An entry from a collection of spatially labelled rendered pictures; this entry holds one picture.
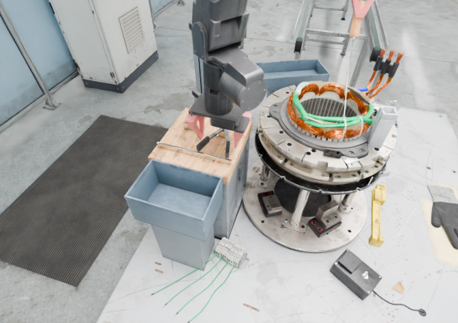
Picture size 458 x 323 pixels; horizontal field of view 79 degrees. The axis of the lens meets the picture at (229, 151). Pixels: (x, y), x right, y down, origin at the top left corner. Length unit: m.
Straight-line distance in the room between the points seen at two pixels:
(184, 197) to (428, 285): 0.65
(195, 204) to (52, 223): 1.50
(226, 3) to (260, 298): 0.64
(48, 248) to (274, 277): 1.45
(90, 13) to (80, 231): 1.68
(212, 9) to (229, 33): 0.05
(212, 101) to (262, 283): 0.48
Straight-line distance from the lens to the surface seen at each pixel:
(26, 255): 1.99
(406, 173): 1.14
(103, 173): 2.16
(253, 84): 0.44
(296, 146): 0.62
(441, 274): 0.96
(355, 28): 0.61
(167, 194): 0.67
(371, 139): 0.66
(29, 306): 1.85
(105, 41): 2.76
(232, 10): 0.44
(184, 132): 0.69
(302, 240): 0.82
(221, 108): 0.53
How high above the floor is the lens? 1.51
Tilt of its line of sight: 45 degrees down
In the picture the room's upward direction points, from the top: straight up
